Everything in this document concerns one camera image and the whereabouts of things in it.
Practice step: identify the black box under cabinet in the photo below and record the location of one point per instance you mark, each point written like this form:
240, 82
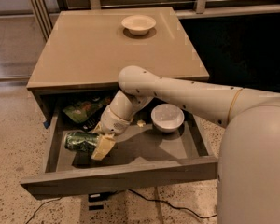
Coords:
96, 200

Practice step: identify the grey drawer cabinet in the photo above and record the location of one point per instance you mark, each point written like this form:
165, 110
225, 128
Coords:
86, 50

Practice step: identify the green soda can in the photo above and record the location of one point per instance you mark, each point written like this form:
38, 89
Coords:
81, 142

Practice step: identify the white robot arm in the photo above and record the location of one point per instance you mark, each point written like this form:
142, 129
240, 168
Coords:
248, 173

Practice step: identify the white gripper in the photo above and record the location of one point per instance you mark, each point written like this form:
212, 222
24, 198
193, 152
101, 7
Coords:
113, 123

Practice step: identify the white bowl on cabinet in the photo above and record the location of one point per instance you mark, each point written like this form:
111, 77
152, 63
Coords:
138, 24

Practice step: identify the open grey top drawer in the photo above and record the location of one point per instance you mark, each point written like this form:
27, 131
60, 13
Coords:
142, 157

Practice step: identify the white bowl in drawer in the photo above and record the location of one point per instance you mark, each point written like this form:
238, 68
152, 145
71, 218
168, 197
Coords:
167, 118

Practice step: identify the green snack bag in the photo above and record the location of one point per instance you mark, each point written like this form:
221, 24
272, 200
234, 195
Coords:
82, 110

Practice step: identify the small beige crumpled piece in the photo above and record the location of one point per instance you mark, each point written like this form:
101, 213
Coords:
141, 123

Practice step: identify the black remote control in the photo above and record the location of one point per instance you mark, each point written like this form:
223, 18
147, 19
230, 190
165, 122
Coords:
90, 124

